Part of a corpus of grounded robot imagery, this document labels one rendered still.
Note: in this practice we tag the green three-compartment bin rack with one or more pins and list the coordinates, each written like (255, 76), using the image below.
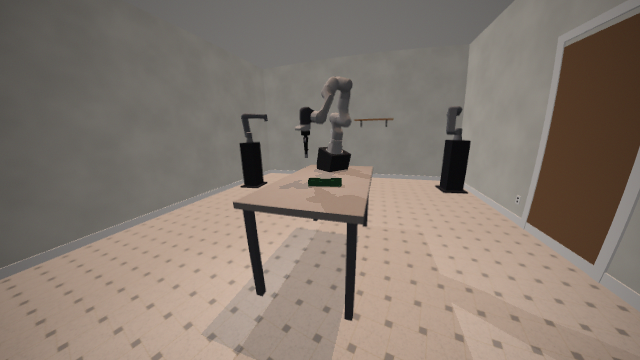
(333, 182)

